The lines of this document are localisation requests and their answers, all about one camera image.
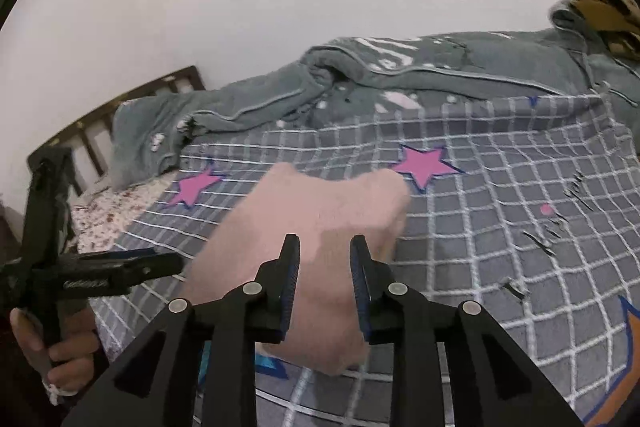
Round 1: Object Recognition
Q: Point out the brown cloth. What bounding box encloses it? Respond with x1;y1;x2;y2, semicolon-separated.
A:
570;0;640;58

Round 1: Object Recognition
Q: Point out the pink knit sweater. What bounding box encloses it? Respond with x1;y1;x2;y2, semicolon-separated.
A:
180;163;414;376

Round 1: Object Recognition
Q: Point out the floral bed sheet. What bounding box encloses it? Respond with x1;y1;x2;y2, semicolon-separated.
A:
70;172;182;254

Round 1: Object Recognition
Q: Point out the grey checked blanket with stars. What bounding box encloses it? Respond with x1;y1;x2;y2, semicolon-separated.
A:
90;94;640;427

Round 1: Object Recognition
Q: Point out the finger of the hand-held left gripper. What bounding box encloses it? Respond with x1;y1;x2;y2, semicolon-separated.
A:
62;253;185;303
75;249;162;264

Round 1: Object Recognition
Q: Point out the wooden headboard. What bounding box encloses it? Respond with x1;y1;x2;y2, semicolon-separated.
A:
27;66;207;198

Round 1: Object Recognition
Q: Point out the person's left hand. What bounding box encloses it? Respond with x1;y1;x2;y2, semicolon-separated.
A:
10;304;104;406

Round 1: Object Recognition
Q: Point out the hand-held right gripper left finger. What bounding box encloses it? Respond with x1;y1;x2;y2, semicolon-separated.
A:
60;233;302;427

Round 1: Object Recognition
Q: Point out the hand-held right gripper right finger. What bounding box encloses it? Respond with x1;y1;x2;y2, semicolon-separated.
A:
349;234;586;427

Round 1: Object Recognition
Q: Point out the grey quilt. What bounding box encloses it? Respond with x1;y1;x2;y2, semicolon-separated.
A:
111;29;640;188

